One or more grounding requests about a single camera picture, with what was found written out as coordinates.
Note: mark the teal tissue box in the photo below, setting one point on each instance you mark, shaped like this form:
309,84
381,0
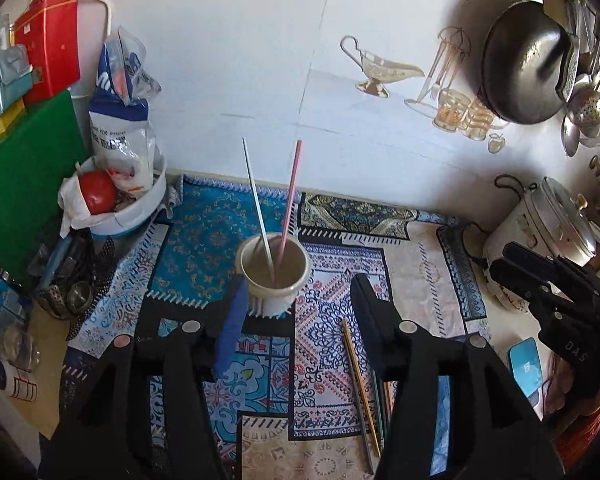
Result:
5,80

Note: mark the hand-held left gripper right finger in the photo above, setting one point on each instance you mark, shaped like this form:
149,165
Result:
367,320

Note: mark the dark green chopstick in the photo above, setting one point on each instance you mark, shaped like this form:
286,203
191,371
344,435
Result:
378,405

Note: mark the green cutting board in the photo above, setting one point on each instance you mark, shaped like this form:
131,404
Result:
25,185

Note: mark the white chopstick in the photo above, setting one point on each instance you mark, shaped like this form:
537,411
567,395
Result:
257,200

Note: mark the glass jar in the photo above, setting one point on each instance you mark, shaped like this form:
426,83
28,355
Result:
5,310

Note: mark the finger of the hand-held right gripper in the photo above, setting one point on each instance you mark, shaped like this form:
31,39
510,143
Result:
517,280
530,257

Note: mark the yellow box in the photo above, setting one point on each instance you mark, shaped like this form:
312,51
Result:
0,127

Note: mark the metal ladle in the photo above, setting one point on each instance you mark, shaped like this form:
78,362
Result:
570,137

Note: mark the metal cup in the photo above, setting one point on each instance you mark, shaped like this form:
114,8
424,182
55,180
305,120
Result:
77,297

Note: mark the white jar with dark lid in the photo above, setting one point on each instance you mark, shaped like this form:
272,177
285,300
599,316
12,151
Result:
12,380

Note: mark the red tomato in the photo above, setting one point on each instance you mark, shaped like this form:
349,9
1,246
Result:
99,192

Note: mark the grey chopstick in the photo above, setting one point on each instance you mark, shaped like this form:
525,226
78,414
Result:
364,435

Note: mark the white rice cooker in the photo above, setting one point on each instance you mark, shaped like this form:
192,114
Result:
520,230

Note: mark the white and blue plastic bag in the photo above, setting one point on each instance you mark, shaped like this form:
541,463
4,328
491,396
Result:
120,130

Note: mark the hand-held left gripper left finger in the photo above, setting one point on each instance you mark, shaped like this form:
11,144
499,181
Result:
232,320

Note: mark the patterned blue table mat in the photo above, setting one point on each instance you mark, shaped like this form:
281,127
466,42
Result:
330,270

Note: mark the pink chopstick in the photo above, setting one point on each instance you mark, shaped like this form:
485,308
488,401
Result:
291,195

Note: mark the white ceramic cup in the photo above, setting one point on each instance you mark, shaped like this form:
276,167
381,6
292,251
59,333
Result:
291,294

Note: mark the metal skimmer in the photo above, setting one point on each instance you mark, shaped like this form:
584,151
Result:
587,110

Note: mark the black wok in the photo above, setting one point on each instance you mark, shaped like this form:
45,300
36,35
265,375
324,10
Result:
525,60

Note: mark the wooden chopstick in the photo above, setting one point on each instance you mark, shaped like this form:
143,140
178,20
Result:
356,365

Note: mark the white bowl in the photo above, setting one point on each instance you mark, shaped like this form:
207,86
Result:
135,215

